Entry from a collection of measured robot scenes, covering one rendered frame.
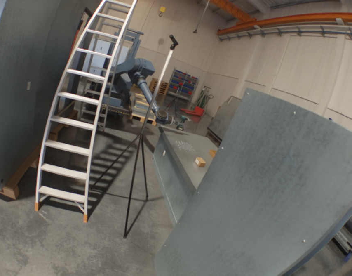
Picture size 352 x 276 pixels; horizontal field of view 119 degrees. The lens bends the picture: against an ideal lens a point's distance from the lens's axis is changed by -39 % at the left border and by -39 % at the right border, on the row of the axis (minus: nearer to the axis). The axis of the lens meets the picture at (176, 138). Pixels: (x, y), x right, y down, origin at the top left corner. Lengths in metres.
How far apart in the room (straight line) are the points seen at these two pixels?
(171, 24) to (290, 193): 13.28
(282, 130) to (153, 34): 12.76
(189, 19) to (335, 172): 13.76
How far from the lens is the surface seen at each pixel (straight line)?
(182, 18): 13.82
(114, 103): 3.51
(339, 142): 0.55
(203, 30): 14.17
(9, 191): 2.00
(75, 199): 1.71
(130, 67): 2.92
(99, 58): 8.66
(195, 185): 1.60
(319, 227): 0.56
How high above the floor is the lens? 1.47
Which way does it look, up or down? 19 degrees down
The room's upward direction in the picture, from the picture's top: 22 degrees clockwise
